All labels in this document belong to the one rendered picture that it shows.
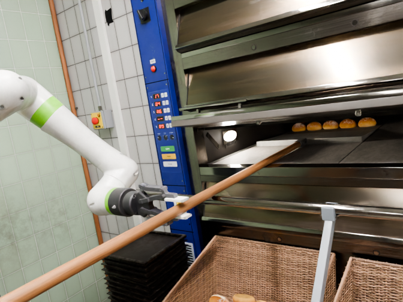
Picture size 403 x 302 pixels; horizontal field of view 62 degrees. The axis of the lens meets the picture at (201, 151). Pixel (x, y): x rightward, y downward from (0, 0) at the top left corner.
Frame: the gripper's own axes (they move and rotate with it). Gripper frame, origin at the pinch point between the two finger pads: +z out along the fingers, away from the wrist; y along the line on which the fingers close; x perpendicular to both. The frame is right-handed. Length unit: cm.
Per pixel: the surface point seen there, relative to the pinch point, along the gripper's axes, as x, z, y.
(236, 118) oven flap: -38.2, -0.3, -20.4
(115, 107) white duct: -51, -82, -32
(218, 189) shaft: -18.1, 1.7, 0.1
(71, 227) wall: -35, -123, 35
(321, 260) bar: -7.2, 36.7, 13.2
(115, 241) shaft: 23.6, 1.2, -0.4
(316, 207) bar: -15.7, 33.9, 2.8
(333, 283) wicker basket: -47, 26, 44
